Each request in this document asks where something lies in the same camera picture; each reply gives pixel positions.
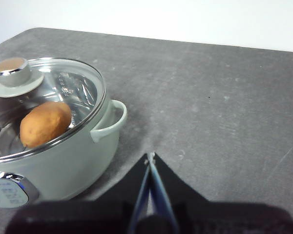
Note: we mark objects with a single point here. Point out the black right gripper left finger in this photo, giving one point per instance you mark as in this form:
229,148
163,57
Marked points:
129,185

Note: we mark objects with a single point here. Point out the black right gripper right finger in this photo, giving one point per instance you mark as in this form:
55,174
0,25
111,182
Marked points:
173,185

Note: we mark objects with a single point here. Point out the brown potato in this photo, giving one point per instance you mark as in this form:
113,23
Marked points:
44,124

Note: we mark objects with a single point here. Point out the glass lid with green knob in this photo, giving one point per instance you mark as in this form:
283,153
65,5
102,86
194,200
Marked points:
14,80

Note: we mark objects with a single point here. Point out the pale green electric cooking pot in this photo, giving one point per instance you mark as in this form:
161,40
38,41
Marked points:
75,165

